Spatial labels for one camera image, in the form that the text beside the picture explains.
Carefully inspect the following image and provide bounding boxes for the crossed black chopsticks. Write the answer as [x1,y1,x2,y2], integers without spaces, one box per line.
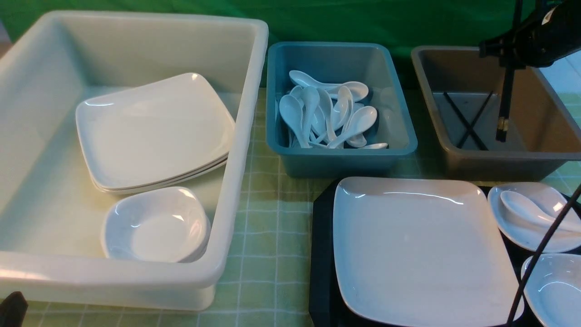
[443,91,494,151]

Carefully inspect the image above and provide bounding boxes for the large white plastic tub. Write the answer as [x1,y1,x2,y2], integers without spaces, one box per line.
[0,10,269,311]

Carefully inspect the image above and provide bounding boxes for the stacked white bowls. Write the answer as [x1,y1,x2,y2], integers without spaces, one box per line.
[100,187,211,263]

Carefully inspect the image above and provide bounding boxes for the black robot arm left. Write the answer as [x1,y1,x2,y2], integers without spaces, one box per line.
[0,291,29,327]

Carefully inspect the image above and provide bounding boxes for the large white square plate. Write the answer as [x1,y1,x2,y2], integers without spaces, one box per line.
[332,177,518,327]

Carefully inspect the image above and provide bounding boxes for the black chopstick pair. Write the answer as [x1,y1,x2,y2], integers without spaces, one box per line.
[495,66,515,143]

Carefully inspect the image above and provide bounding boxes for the pile of white spoons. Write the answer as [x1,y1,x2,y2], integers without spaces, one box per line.
[278,70,389,149]

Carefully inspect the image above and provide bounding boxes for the white soup spoon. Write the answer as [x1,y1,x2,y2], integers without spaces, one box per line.
[500,190,566,228]

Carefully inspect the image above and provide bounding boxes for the green backdrop cloth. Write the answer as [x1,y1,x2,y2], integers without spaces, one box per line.
[0,0,566,89]

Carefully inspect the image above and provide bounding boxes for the brown plastic bin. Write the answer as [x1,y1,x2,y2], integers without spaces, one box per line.
[411,46,581,181]

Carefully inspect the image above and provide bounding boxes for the stacked white square plates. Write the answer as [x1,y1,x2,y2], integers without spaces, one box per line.
[75,73,235,193]

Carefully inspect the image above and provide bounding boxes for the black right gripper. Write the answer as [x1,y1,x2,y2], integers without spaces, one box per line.
[479,0,581,69]

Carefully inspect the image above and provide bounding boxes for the teal plastic bin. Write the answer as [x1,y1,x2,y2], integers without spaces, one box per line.
[266,41,418,179]

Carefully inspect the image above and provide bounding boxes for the white bowl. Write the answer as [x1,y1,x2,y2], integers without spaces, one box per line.
[487,182,581,253]
[524,254,581,327]

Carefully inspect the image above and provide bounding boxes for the green checked tablecloth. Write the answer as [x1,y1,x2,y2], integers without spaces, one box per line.
[18,89,581,327]

